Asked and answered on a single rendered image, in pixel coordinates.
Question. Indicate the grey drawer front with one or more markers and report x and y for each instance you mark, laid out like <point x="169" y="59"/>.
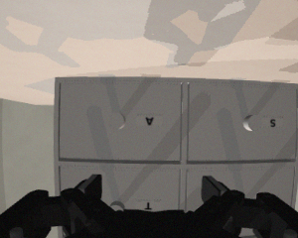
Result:
<point x="278" y="181"/>
<point x="231" y="122"/>
<point x="143" y="189"/>
<point x="146" y="114"/>

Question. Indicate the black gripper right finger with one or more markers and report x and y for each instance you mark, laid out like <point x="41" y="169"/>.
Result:
<point x="223" y="206"/>

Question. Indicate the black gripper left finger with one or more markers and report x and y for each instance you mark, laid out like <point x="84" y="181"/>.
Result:
<point x="81" y="203"/>

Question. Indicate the grey chest of drawers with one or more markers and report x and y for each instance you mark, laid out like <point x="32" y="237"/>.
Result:
<point x="183" y="164"/>

